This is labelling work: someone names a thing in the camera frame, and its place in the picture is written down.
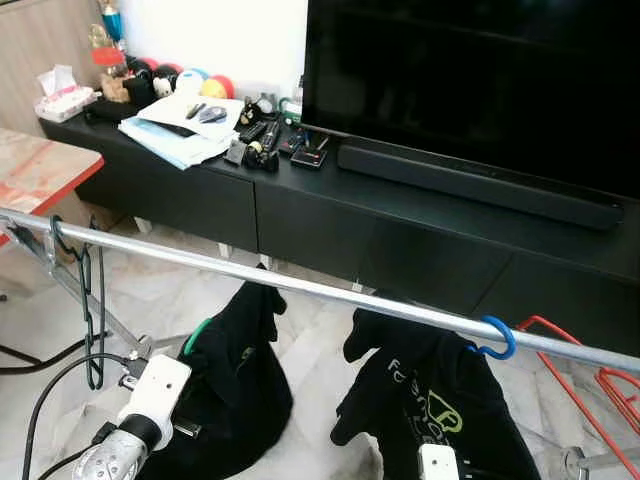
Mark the black remote control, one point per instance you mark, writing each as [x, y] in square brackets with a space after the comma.
[252, 130]

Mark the pink tissue box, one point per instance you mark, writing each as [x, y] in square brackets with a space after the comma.
[65, 100]

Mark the green mug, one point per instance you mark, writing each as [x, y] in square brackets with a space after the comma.
[290, 110]

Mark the black box with red label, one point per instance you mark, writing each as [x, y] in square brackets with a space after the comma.
[310, 158]

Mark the blue plastic hanger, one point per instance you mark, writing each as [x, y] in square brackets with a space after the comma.
[508, 335]

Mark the red plastic hanger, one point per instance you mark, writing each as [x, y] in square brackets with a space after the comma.
[617, 375]

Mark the black TV cabinet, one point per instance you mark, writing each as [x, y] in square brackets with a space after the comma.
[300, 230]

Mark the black soundbar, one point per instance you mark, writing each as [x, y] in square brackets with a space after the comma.
[470, 185]

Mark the red yellow ball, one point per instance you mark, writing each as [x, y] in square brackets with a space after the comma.
[220, 87]

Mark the green plastic hanger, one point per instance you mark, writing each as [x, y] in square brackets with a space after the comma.
[195, 335]

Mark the marble folding table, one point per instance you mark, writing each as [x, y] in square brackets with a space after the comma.
[40, 165]

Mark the white blue ball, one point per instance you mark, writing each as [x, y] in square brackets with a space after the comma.
[190, 82]

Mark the black shirt with green logo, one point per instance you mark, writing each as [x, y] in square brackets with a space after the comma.
[400, 400]

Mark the black television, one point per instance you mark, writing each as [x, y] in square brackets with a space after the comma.
[470, 80]

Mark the black plastic hanger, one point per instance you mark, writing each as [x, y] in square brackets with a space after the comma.
[97, 300]

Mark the white paper stack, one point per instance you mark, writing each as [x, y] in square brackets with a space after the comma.
[170, 140]

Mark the black tape dispenser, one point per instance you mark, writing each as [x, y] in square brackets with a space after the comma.
[262, 157]

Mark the black mesh shirt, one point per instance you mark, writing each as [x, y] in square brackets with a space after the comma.
[240, 400]

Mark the grey computer mouse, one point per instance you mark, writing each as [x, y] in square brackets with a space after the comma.
[212, 113]

